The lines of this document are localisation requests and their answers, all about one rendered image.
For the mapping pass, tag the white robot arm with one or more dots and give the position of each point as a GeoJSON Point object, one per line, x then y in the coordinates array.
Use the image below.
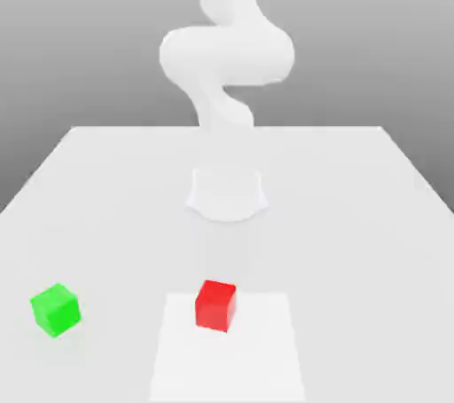
{"type": "Point", "coordinates": [227, 55]}

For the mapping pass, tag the small red cube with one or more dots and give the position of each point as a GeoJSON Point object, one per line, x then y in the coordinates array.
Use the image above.
{"type": "Point", "coordinates": [215, 306]}

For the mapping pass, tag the small green cube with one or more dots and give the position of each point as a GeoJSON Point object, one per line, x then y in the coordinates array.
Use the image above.
{"type": "Point", "coordinates": [55, 310]}

